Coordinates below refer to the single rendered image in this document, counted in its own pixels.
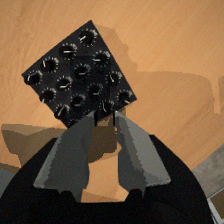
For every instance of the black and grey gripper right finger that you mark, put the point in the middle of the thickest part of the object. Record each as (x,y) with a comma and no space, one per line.
(145,163)

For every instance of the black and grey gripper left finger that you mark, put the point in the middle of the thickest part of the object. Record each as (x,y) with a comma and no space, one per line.
(60,165)

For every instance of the black knob box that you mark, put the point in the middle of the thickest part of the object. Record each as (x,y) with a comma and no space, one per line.
(91,93)

